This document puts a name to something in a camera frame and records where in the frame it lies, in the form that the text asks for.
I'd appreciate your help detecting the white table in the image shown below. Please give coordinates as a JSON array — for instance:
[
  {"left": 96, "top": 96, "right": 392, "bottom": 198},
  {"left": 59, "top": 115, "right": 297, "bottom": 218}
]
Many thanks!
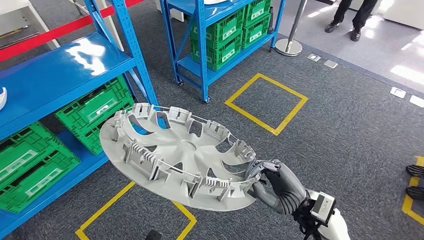
[
  {"left": 0, "top": 0, "right": 61, "bottom": 51},
  {"left": 99, "top": 6, "right": 125, "bottom": 52}
]

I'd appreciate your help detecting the blue steel shelf rack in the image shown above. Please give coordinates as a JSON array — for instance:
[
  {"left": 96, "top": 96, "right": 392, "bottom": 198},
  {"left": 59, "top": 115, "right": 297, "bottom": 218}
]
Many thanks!
[
  {"left": 0, "top": 0, "right": 162, "bottom": 239},
  {"left": 159, "top": 0, "right": 287, "bottom": 104}
]

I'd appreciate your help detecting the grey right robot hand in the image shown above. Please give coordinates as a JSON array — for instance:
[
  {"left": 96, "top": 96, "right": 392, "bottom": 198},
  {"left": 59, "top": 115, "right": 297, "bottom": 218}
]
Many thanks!
[{"left": 245, "top": 158, "right": 307, "bottom": 215}]

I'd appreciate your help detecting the silver stanchion post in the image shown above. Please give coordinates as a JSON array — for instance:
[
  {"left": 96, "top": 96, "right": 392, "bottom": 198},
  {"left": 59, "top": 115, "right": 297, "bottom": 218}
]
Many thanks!
[{"left": 274, "top": 0, "right": 307, "bottom": 57}]

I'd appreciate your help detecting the green plastic crate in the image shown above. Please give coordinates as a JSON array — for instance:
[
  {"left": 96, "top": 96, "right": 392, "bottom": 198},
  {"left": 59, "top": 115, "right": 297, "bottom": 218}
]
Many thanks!
[
  {"left": 242, "top": 14, "right": 273, "bottom": 51},
  {"left": 191, "top": 33, "right": 244, "bottom": 72},
  {"left": 77, "top": 100, "right": 137, "bottom": 157},
  {"left": 54, "top": 75, "right": 135, "bottom": 137},
  {"left": 190, "top": 8, "right": 245, "bottom": 51},
  {"left": 0, "top": 121, "right": 75, "bottom": 190},
  {"left": 243, "top": 0, "right": 273, "bottom": 29},
  {"left": 0, "top": 155, "right": 81, "bottom": 214}
]

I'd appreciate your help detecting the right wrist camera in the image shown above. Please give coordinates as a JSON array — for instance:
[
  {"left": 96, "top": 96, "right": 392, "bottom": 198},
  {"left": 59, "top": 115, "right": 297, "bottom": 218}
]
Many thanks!
[{"left": 309, "top": 191, "right": 337, "bottom": 228}]

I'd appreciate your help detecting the yellow floor tape square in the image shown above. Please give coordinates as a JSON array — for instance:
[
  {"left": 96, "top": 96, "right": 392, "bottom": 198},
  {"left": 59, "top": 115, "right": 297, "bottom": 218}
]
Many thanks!
[{"left": 401, "top": 155, "right": 424, "bottom": 227}]

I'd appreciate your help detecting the red barrier belt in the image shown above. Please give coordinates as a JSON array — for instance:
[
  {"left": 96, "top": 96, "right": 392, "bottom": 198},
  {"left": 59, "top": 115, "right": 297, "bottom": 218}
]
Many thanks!
[{"left": 0, "top": 0, "right": 145, "bottom": 63}]

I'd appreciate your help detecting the person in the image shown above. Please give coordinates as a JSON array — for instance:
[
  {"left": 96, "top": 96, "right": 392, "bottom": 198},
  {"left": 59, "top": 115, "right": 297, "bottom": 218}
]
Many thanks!
[{"left": 324, "top": 0, "right": 379, "bottom": 42}]

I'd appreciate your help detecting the grey plastic wheel hubcap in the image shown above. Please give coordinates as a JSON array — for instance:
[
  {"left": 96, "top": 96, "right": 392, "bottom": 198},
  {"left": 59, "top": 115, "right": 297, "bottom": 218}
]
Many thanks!
[{"left": 99, "top": 102, "right": 263, "bottom": 213}]

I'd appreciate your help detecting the white cabinet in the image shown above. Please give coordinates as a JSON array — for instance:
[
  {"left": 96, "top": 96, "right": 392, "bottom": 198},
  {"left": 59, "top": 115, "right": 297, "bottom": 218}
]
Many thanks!
[{"left": 349, "top": 0, "right": 424, "bottom": 31}]

